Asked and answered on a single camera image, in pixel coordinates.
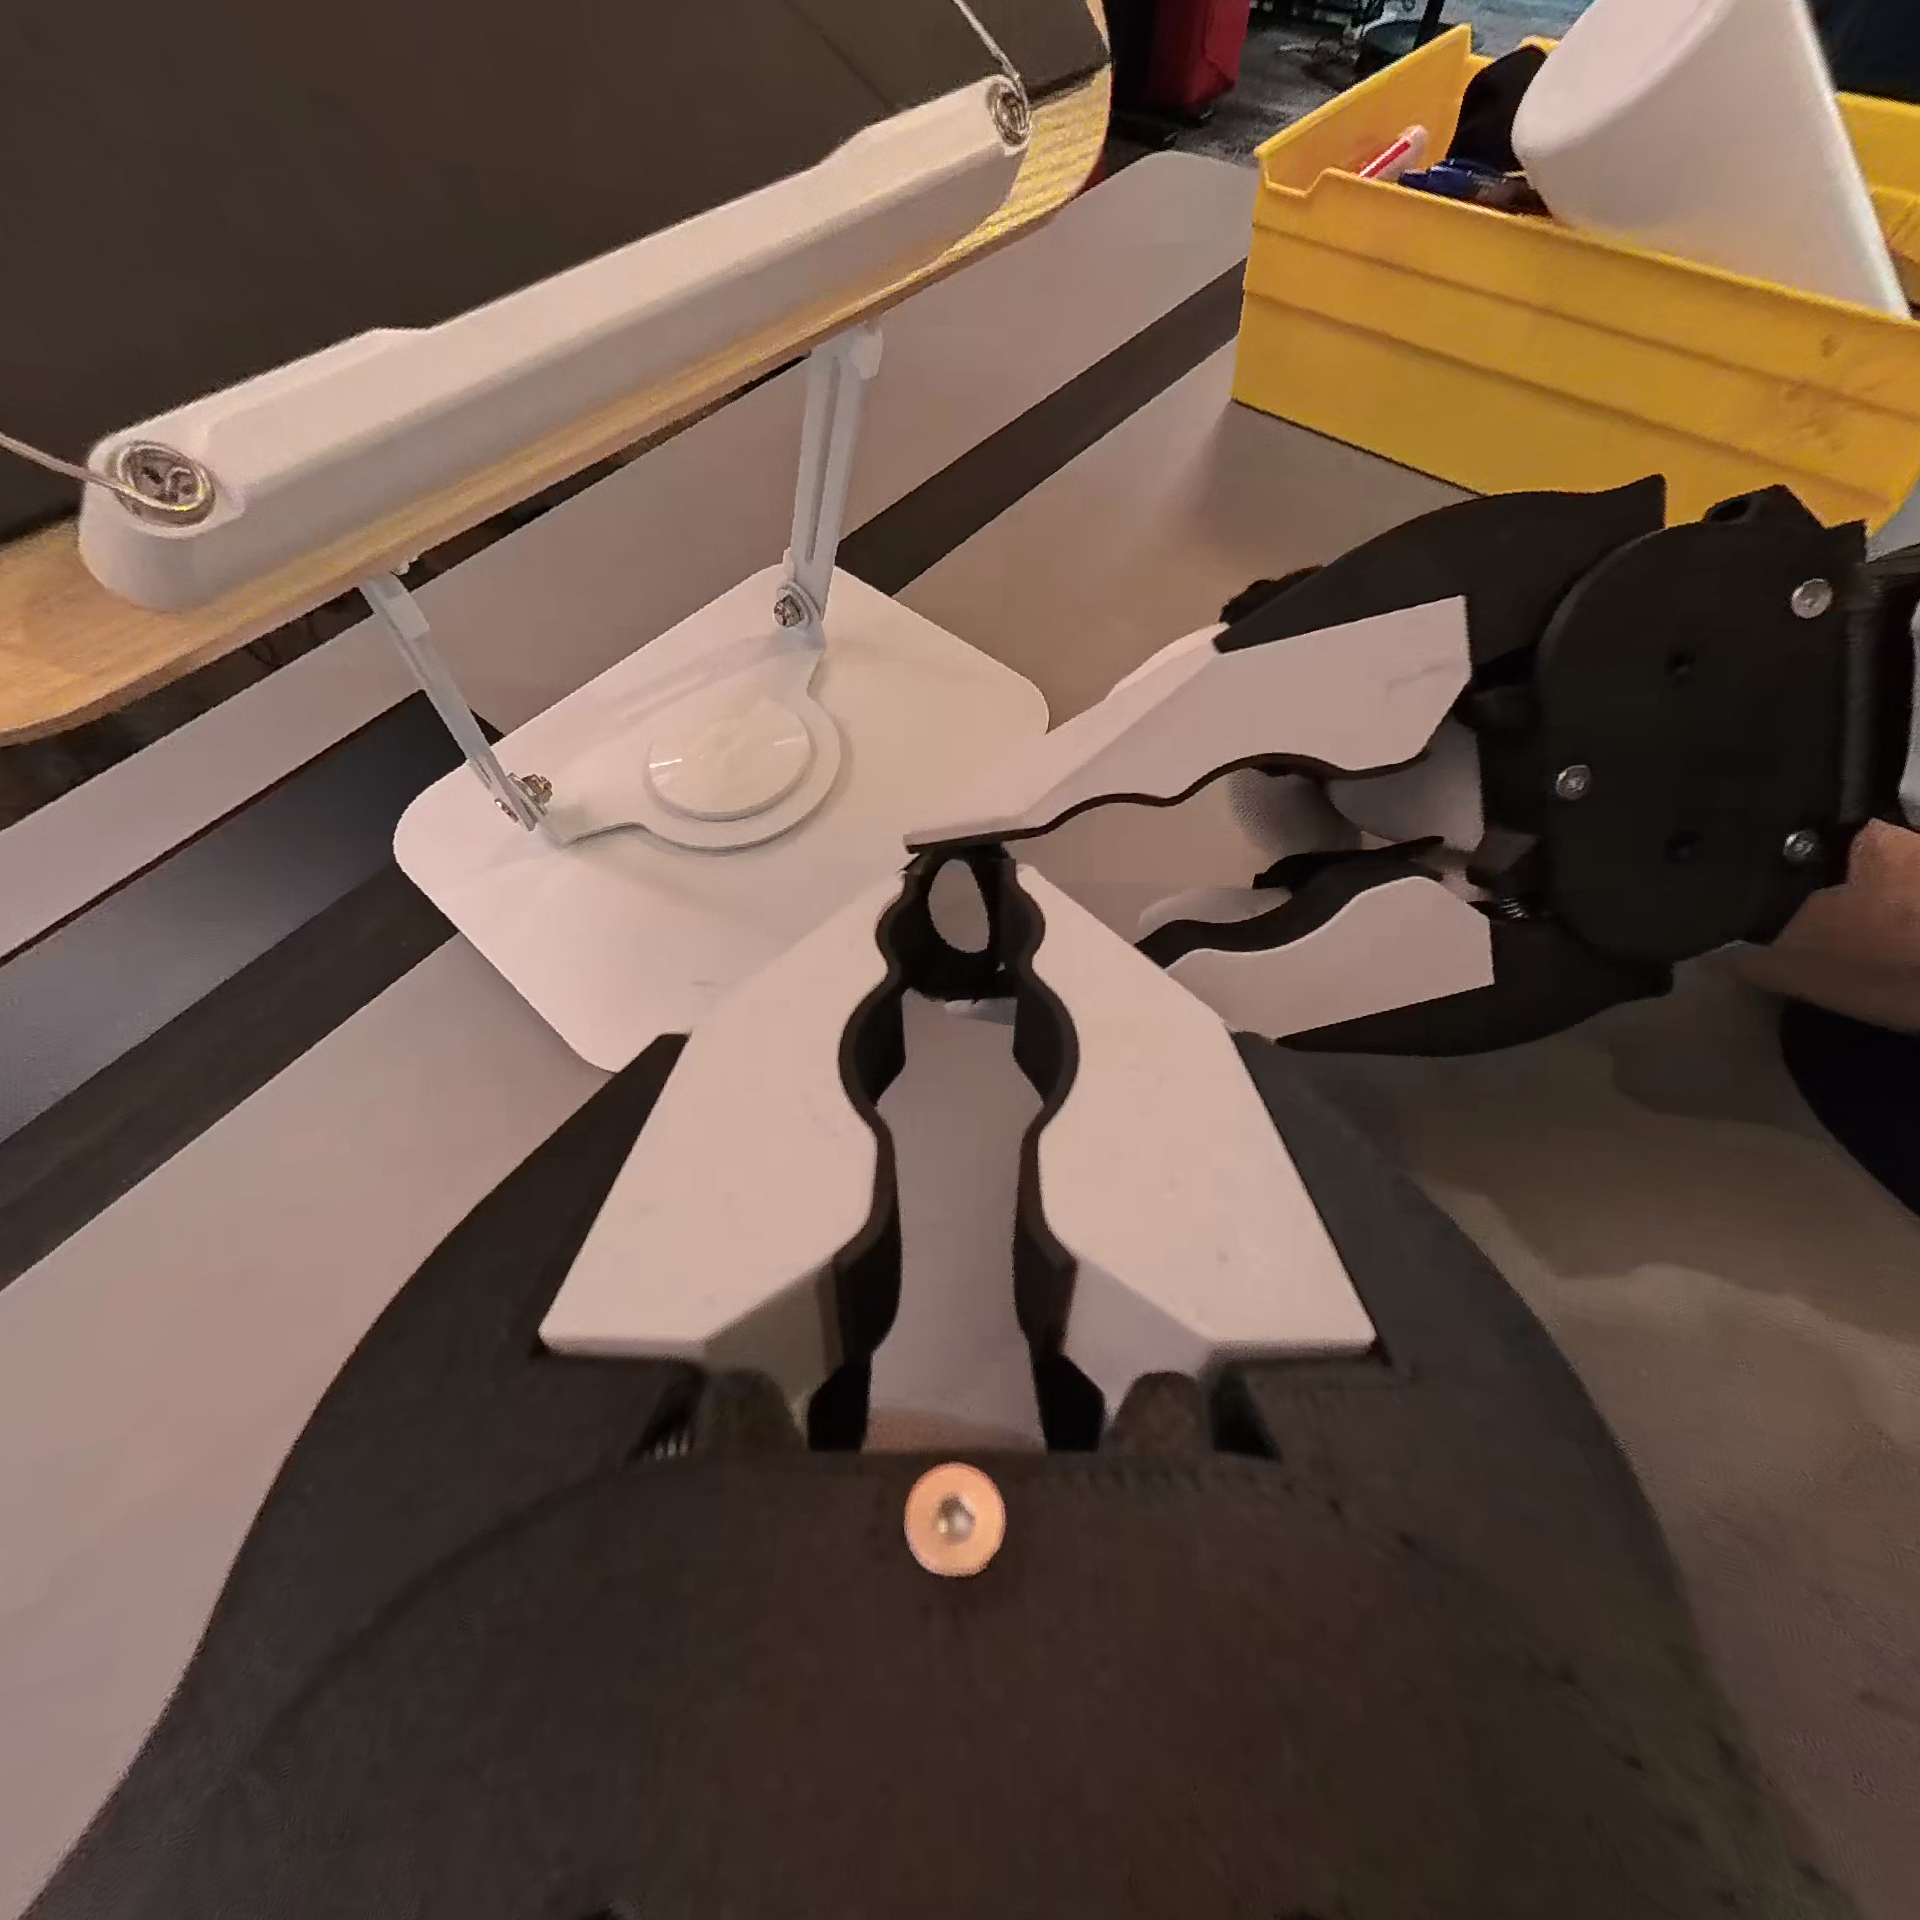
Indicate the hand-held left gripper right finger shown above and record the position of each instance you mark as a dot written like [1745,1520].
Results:
[1201,1200]

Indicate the person's right forearm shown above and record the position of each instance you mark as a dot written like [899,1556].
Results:
[1852,930]

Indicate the yellow plastic bin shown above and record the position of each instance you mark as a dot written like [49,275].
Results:
[1501,345]

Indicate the white adjustable stand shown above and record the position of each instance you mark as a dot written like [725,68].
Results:
[524,391]

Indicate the blue pen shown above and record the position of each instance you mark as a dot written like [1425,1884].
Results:
[1462,180]

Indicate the red container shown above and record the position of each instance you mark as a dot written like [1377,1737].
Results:
[1201,45]

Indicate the white paper roll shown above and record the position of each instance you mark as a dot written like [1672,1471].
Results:
[1695,135]

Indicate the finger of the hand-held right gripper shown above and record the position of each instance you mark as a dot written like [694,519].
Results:
[1320,691]
[1394,944]

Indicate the red and white marker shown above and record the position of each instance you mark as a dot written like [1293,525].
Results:
[1393,151]

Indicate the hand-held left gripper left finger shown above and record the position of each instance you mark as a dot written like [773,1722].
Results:
[721,1200]

